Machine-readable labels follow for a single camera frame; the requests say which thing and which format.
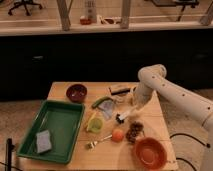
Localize green plastic tray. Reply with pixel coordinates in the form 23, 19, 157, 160
17, 100, 85, 164

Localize orange ball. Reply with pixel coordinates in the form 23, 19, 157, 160
112, 129, 124, 142

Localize grey cloth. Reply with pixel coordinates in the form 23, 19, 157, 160
98, 100, 115, 120

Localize silver fork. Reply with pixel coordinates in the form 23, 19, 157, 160
85, 135, 112, 149

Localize black stand post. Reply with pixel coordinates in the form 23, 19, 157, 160
5, 138, 15, 171

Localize brown grape bunch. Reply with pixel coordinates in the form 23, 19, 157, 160
126, 122, 143, 144

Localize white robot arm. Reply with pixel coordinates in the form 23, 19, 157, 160
133, 64, 213, 171

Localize small red dish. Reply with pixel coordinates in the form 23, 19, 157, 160
80, 17, 92, 25

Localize grey sponge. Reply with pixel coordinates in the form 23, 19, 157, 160
36, 130, 52, 153

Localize orange bowl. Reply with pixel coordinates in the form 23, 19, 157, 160
132, 137, 167, 171

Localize dark red bowl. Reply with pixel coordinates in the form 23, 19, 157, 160
66, 84, 87, 103

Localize black floor cable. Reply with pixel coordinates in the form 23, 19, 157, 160
169, 132, 213, 171

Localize black office chair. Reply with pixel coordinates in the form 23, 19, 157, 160
8, 0, 43, 16

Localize yellow wedge piece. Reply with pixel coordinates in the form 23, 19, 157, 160
85, 112, 97, 131

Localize green cucumber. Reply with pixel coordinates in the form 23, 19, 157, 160
91, 96, 112, 109

